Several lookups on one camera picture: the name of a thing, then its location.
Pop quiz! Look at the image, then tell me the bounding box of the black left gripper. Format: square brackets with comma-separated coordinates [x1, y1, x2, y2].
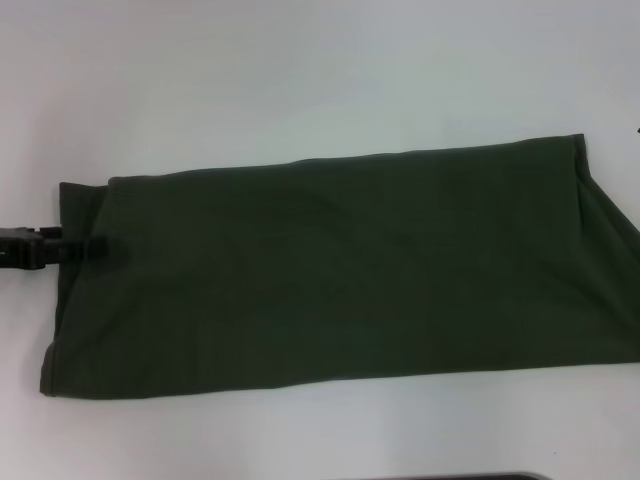
[0, 225, 110, 273]

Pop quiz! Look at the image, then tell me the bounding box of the dark green FREE t-shirt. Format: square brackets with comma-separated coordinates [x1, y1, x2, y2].
[38, 132, 640, 405]

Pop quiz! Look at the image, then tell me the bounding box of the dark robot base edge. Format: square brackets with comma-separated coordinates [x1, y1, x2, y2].
[344, 470, 549, 480]

